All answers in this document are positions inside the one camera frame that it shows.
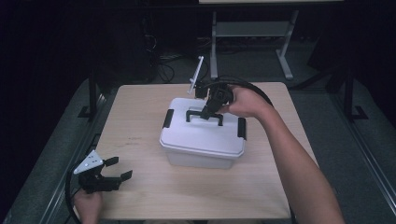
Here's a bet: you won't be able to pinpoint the grey metal table frame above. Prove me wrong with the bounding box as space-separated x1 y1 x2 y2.
209 9 300 81

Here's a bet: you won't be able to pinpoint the white plastic storage box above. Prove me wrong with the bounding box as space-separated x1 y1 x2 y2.
163 146 243 170

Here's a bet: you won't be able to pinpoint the black floor cables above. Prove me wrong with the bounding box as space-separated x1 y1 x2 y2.
157 53 210 84

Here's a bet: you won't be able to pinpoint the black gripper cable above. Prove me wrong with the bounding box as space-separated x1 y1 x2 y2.
202 76 275 108
64 169 82 224

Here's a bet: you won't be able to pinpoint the black metal stand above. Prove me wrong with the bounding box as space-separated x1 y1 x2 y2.
343 67 369 122
78 68 104 122

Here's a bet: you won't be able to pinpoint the person's left hand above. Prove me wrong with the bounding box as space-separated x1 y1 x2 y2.
73 189 104 224

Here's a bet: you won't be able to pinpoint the grey metal floor rail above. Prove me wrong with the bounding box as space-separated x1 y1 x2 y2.
330 92 396 216
38 92 108 224

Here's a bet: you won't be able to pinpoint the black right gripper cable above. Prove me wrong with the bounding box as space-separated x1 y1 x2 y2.
202 76 275 108

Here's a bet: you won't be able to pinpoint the person's right hand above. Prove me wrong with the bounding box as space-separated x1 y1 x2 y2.
218 86 275 119

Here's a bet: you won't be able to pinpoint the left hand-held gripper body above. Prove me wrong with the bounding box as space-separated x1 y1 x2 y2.
73 149 122 194

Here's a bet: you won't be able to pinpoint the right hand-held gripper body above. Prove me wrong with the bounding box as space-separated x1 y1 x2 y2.
187 55 234 108

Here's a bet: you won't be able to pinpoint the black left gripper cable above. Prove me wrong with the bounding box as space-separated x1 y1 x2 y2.
64 169 82 224

